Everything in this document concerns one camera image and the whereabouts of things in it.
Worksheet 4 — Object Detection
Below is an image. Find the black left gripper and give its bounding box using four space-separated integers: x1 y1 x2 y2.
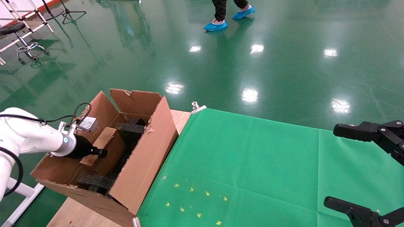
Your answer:
66 135 108 160

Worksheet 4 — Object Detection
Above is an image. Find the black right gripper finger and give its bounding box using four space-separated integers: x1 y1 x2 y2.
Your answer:
324 196 404 227
333 120 404 166

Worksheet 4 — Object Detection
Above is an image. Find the small taped cardboard box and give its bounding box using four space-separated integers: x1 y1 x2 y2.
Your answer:
80 127 127 176

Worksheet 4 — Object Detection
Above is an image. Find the large open cardboard carton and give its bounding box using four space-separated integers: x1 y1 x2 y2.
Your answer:
31 89 179 227

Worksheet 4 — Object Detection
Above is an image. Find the green table cloth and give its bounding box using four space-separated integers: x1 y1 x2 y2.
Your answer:
136 108 404 227

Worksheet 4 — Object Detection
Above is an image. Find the black tripod microphone stand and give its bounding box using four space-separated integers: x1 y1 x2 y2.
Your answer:
60 0 86 25

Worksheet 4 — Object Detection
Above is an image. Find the black gooseneck floor stand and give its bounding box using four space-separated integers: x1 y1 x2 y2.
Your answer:
38 0 65 21

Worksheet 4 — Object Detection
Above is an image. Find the black round stool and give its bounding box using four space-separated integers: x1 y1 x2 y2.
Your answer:
0 22 49 65

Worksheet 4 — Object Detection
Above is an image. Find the blue shoe cover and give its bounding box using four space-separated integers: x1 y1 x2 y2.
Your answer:
233 6 255 20
204 20 229 31

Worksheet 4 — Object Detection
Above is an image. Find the person in black trousers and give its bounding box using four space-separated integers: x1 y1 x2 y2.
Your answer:
211 0 250 21

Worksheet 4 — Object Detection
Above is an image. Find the silver camera mount bracket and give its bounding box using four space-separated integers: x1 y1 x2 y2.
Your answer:
58 121 79 137

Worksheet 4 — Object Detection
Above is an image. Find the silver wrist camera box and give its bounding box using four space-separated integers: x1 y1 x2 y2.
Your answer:
77 116 98 132

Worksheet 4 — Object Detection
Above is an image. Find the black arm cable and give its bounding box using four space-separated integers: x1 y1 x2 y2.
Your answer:
0 148 24 196

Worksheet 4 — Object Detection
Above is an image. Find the black camera cable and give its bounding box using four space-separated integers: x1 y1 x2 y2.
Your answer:
0 102 92 125

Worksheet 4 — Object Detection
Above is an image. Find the white metal frame stand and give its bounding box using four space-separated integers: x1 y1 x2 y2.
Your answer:
0 177 45 227

